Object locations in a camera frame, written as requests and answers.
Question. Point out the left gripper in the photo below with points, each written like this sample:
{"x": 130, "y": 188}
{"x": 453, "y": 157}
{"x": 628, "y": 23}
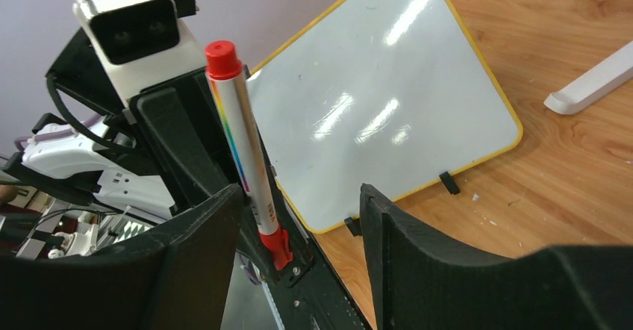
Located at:
{"x": 171, "y": 130}

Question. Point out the white marker pen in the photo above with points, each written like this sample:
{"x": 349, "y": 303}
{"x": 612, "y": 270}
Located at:
{"x": 227, "y": 81}

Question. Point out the yellow framed whiteboard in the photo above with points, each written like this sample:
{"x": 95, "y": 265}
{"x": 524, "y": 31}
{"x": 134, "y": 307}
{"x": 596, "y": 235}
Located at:
{"x": 392, "y": 93}

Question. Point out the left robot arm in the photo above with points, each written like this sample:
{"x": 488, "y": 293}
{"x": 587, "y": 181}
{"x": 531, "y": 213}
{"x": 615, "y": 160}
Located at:
{"x": 36, "y": 154}

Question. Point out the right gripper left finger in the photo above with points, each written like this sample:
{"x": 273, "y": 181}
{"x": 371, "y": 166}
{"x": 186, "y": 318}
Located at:
{"x": 173, "y": 276}

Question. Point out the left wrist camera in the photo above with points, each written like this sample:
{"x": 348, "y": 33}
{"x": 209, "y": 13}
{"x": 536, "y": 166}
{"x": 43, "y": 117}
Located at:
{"x": 140, "y": 43}

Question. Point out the clothes rack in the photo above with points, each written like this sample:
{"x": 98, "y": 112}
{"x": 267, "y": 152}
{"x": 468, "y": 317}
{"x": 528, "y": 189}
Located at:
{"x": 594, "y": 84}

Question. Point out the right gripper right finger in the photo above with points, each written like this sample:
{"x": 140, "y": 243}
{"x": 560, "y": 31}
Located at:
{"x": 422, "y": 278}

